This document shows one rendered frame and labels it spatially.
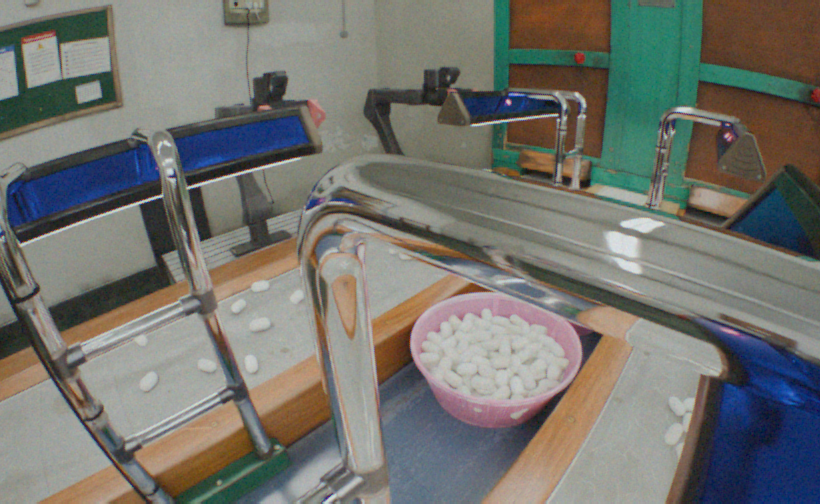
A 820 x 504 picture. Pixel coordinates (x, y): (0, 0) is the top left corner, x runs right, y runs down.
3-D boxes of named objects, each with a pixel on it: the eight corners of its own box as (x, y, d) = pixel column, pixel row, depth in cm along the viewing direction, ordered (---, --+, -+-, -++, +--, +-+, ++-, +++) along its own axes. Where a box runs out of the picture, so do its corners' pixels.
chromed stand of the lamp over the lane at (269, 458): (133, 447, 45) (-2, 168, 25) (234, 393, 58) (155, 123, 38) (171, 540, 33) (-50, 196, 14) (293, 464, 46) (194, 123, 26)
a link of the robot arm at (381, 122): (414, 173, 145) (384, 99, 144) (402, 176, 141) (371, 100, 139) (405, 178, 150) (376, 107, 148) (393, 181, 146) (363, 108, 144)
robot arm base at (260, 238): (289, 214, 115) (280, 209, 120) (231, 233, 103) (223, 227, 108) (293, 237, 119) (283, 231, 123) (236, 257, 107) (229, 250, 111)
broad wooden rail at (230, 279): (29, 429, 52) (-16, 365, 44) (496, 205, 169) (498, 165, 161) (30, 465, 44) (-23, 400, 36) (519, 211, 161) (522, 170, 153)
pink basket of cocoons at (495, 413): (378, 386, 60) (374, 343, 56) (472, 316, 77) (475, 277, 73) (516, 477, 44) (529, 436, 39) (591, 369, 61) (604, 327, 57)
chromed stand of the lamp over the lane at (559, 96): (488, 246, 108) (495, 86, 88) (520, 226, 121) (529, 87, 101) (547, 266, 96) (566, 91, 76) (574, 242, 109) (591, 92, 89)
